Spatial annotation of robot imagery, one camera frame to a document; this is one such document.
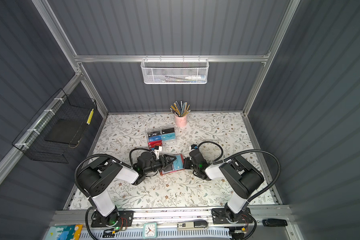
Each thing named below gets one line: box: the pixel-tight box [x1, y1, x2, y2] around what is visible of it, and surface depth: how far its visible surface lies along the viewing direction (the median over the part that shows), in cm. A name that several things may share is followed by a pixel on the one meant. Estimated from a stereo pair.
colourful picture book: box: [45, 224, 83, 240], surface depth 71 cm
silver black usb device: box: [177, 220, 209, 231], surface depth 70 cm
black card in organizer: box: [147, 130, 161, 137], surface depth 101 cm
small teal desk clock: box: [143, 222, 158, 239], surface depth 71 cm
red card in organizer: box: [148, 140, 163, 149], surface depth 101 cm
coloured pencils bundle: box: [170, 101, 191, 117], surface depth 108 cm
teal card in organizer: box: [161, 132, 176, 141], surface depth 101 cm
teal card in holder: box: [173, 154, 183, 171], surface depth 91 cm
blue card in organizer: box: [148, 135, 162, 142], surface depth 101 cm
